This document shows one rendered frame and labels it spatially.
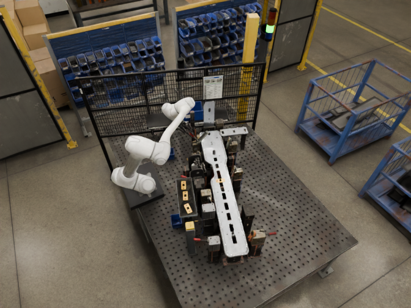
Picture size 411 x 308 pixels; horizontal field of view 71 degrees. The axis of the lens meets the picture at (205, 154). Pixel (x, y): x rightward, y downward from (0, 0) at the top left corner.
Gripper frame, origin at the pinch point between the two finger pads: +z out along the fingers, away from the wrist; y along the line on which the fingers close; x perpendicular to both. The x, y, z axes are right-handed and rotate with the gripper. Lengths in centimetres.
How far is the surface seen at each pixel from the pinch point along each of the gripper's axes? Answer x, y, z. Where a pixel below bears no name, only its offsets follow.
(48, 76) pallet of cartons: 208, -192, -53
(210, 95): 55, 25, 15
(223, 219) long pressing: -86, 5, 25
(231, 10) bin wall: 247, 85, 39
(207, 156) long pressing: -15.2, 2.9, 24.2
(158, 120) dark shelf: 42, -34, -1
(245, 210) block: -82, 23, 32
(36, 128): 115, -206, -38
